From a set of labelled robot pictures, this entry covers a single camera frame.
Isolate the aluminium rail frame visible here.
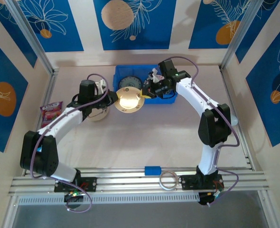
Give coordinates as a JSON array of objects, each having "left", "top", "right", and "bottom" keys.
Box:
[{"left": 8, "top": 167, "right": 270, "bottom": 198}]

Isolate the purple red candy bag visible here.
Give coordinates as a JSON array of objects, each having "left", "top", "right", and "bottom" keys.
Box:
[{"left": 39, "top": 101, "right": 64, "bottom": 129}]

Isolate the blue plastic bin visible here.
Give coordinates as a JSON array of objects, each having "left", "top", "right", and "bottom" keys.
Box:
[{"left": 112, "top": 64, "right": 178, "bottom": 105}]

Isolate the blue patterned plate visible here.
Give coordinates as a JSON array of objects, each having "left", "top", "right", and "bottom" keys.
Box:
[{"left": 118, "top": 75, "right": 142, "bottom": 92}]

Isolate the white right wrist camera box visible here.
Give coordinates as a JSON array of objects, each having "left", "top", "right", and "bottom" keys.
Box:
[{"left": 150, "top": 68, "right": 166, "bottom": 83}]

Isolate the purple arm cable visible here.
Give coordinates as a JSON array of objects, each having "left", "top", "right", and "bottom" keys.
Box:
[
  {"left": 29, "top": 73, "right": 110, "bottom": 213},
  {"left": 169, "top": 56, "right": 240, "bottom": 207}
]

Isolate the aluminium corner post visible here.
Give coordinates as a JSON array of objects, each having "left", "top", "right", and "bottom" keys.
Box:
[
  {"left": 4, "top": 0, "right": 58, "bottom": 75},
  {"left": 219, "top": 0, "right": 268, "bottom": 72}
]

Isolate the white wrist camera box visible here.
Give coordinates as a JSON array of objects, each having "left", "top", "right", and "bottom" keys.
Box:
[
  {"left": 150, "top": 68, "right": 166, "bottom": 83},
  {"left": 94, "top": 79, "right": 108, "bottom": 94}
]

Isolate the cream flowered plate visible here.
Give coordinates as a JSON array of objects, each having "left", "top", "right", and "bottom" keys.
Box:
[{"left": 114, "top": 86, "right": 146, "bottom": 114}]

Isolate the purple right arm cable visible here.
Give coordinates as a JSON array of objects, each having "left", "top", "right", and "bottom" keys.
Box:
[{"left": 169, "top": 56, "right": 240, "bottom": 207}]

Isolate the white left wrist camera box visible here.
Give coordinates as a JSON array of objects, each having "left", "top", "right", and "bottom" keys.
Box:
[{"left": 94, "top": 79, "right": 108, "bottom": 94}]

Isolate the aluminium side rail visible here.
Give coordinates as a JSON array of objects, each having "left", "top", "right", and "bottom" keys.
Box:
[
  {"left": 219, "top": 65, "right": 256, "bottom": 171},
  {"left": 34, "top": 68, "right": 60, "bottom": 136}
]

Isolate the black controller board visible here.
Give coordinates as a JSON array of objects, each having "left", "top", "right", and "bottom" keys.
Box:
[
  {"left": 198, "top": 190, "right": 224, "bottom": 207},
  {"left": 63, "top": 191, "right": 84, "bottom": 203}
]

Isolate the white slotted cable duct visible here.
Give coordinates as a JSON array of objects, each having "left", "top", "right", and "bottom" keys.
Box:
[{"left": 18, "top": 192, "right": 200, "bottom": 206}]

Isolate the blue plastic block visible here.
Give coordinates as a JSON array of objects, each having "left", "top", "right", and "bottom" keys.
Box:
[{"left": 144, "top": 166, "right": 162, "bottom": 176}]

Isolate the clear tape roll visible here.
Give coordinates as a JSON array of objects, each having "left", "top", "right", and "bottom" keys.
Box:
[{"left": 159, "top": 170, "right": 178, "bottom": 191}]

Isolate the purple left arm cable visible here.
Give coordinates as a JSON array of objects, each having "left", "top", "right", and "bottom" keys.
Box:
[{"left": 29, "top": 73, "right": 110, "bottom": 213}]

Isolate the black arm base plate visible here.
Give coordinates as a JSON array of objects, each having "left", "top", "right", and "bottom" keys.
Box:
[
  {"left": 180, "top": 174, "right": 225, "bottom": 191},
  {"left": 54, "top": 177, "right": 98, "bottom": 193}
]

